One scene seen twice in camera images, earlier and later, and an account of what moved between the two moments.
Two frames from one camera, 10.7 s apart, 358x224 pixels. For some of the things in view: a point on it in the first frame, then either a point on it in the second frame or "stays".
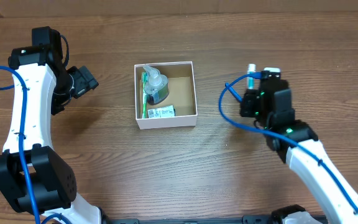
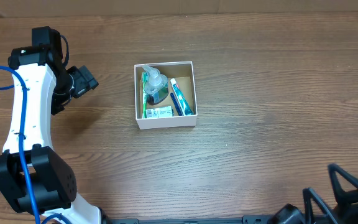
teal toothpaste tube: (250, 81) -> (185, 108)
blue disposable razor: (227, 86) -> (176, 105)
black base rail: (246, 220) stays
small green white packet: (166, 111) stays
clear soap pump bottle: (156, 88) stays
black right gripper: (247, 104) -> (334, 211)
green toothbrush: (145, 77) stays
